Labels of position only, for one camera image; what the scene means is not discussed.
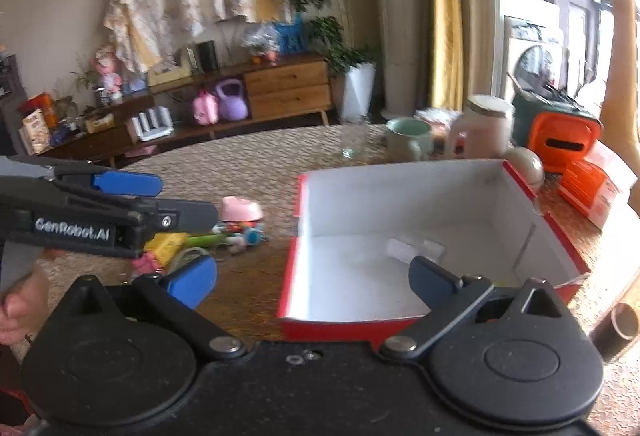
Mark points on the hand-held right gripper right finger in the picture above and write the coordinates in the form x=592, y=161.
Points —
x=430, y=278

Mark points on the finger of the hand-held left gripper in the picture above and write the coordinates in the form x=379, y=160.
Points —
x=185, y=215
x=130, y=183

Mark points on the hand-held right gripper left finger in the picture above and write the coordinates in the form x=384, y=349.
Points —
x=192, y=281

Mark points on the clear tape roll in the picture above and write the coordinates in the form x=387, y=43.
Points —
x=186, y=252

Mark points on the yellow toy block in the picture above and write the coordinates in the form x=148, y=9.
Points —
x=165, y=243

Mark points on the green white glue stick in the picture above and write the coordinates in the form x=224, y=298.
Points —
x=210, y=241

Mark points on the pink toy piece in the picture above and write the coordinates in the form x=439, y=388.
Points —
x=145, y=263

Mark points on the pink toy bowl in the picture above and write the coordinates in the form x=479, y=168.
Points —
x=242, y=208

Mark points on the red cardboard box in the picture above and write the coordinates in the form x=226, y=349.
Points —
x=350, y=216

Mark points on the person's left hand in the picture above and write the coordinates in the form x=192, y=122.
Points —
x=22, y=306

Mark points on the clear plastic item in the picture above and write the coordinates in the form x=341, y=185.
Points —
x=415, y=248

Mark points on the orange toy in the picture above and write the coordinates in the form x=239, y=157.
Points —
x=227, y=231

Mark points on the white router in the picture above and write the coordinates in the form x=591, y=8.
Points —
x=150, y=121

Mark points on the blue pink toy figure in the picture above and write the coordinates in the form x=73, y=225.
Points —
x=250, y=236

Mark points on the snack box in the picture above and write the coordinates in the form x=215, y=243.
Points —
x=36, y=125

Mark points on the pink toy backpack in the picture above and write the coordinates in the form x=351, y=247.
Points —
x=205, y=109

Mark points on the pink doll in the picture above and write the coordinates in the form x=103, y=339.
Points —
x=107, y=75

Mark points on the purple kettlebell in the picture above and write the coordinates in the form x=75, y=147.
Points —
x=231, y=101

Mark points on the green mug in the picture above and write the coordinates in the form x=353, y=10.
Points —
x=407, y=138

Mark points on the grey egg-shaped object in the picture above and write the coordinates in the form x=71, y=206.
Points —
x=525, y=165

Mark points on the black speaker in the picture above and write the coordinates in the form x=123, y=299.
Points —
x=207, y=55

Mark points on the drinking glass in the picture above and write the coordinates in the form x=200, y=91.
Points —
x=355, y=140

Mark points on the white lidded jar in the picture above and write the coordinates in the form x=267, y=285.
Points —
x=482, y=125

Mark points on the small packets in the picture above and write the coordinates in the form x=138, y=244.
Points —
x=440, y=115

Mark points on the wooden sideboard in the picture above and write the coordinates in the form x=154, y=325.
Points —
x=287, y=83

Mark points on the plastic wrapped bouquet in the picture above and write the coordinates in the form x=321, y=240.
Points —
x=259, y=40

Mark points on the orange box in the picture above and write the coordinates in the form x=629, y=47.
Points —
x=595, y=186

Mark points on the dark cylinder cup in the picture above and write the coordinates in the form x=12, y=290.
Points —
x=617, y=331

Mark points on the orange and black tool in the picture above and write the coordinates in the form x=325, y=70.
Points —
x=565, y=135

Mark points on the potted plant in white pot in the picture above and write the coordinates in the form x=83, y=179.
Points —
x=357, y=90

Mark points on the white washing machine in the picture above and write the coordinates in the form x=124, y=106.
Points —
x=532, y=55

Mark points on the yellow curtain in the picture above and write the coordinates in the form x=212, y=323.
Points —
x=445, y=15

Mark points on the white column air conditioner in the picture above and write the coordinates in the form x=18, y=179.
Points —
x=400, y=15

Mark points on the giraffe toy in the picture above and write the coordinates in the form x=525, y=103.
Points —
x=620, y=40

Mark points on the picture frame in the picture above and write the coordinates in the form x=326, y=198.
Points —
x=170, y=71

